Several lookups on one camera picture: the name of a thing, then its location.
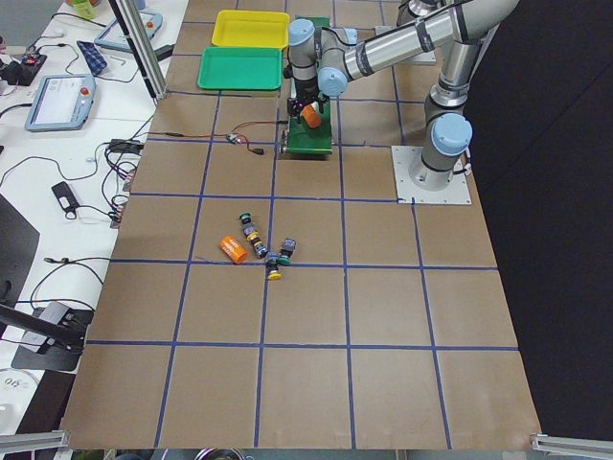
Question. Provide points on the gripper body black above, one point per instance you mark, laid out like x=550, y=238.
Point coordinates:
x=306, y=90

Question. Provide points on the plain orange cylinder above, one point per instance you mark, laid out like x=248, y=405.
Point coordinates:
x=311, y=116

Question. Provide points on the green push button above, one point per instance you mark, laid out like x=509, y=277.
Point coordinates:
x=287, y=249
x=245, y=219

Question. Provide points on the yellow push button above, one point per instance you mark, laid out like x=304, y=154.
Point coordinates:
x=272, y=266
x=253, y=237

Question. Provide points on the orange cylinder labelled 4680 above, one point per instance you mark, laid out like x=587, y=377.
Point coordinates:
x=233, y=249

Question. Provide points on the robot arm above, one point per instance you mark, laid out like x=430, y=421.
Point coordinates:
x=323, y=61

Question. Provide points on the green conveyor belt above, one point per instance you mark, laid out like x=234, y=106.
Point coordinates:
x=313, y=129

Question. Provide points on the green plastic tray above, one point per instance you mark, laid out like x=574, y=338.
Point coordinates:
x=240, y=68

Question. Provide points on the yellow plastic tray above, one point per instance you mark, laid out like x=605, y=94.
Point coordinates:
x=254, y=29

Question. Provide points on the black power brick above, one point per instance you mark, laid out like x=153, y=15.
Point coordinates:
x=164, y=52

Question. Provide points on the black usb hub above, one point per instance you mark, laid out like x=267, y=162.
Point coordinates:
x=129, y=146

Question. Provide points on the blue checked cloth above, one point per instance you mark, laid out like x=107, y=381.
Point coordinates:
x=93, y=58

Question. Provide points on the near teach pendant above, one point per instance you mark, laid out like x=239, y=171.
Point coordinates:
x=61, y=102

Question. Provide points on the black power adapter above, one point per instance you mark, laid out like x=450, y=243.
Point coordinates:
x=65, y=197

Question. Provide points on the aluminium frame post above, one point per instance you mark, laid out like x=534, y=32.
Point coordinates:
x=131, y=24

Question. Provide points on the black camera stand base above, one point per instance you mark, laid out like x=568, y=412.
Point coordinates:
x=53, y=337

